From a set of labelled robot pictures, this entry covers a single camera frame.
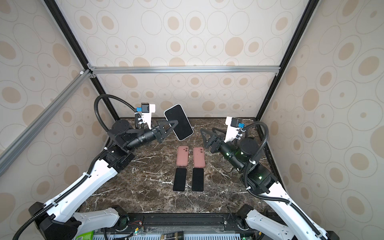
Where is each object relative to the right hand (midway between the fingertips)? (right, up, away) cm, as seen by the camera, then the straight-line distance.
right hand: (207, 130), depth 58 cm
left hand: (-11, +3, -3) cm, 12 cm away
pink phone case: (-2, -17, +40) cm, 44 cm away
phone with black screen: (-3, -31, +29) cm, 43 cm away
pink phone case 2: (-13, -17, +40) cm, 45 cm away
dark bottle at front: (-13, -48, +9) cm, 50 cm away
